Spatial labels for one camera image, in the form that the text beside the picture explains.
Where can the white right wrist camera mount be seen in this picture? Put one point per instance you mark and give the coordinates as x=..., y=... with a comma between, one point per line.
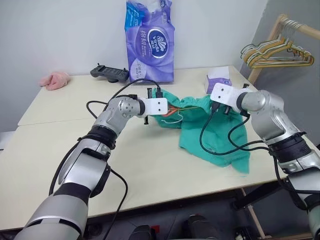
x=225, y=93

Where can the black handheld controller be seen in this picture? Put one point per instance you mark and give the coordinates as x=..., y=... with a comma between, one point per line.
x=110, y=73

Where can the purple Vinda tissue pack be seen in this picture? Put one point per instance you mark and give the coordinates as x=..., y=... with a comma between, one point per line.
x=150, y=55

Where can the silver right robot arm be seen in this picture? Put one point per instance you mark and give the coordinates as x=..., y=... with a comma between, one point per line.
x=275, y=117

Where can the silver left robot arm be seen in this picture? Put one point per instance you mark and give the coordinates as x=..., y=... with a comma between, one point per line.
x=80, y=162

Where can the black metal table frame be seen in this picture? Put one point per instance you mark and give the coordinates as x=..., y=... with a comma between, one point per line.
x=243, y=202

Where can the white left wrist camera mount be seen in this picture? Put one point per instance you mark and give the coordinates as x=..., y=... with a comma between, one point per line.
x=156, y=107

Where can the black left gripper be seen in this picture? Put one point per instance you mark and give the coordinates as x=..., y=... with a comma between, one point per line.
x=146, y=120

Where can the pink plush cloth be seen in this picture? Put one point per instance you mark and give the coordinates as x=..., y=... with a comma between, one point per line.
x=55, y=81

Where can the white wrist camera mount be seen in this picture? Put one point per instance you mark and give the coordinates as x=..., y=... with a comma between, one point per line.
x=156, y=107
x=225, y=93

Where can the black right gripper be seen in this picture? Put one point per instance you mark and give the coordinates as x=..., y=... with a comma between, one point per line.
x=227, y=111

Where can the small purple tissue box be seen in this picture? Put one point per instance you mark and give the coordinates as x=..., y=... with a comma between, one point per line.
x=217, y=76

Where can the green shorts garment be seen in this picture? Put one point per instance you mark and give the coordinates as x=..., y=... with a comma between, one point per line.
x=217, y=135

